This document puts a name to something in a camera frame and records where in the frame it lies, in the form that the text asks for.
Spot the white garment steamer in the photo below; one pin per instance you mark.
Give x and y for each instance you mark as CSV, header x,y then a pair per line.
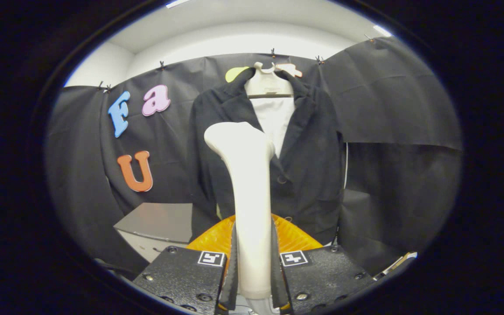
x,y
252,197

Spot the ceiling light panel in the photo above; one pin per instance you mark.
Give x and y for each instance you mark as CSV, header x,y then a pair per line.
x,y
177,3
382,30

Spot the grey drawer cabinet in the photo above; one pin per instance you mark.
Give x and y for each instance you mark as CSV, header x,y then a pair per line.
x,y
155,218

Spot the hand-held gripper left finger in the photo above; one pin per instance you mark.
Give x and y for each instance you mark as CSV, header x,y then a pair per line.
x,y
231,286

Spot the black jacket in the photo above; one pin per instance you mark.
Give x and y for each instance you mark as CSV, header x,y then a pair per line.
x,y
313,175

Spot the white paper sheet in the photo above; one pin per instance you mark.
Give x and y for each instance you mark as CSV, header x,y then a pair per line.
x,y
405,256

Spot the white hanger bust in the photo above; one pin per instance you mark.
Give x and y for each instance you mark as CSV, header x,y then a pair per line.
x,y
267,83

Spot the black backdrop cloth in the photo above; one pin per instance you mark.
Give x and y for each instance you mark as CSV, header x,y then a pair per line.
x,y
400,197

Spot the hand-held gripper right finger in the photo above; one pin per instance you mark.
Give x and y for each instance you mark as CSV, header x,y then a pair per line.
x,y
278,284

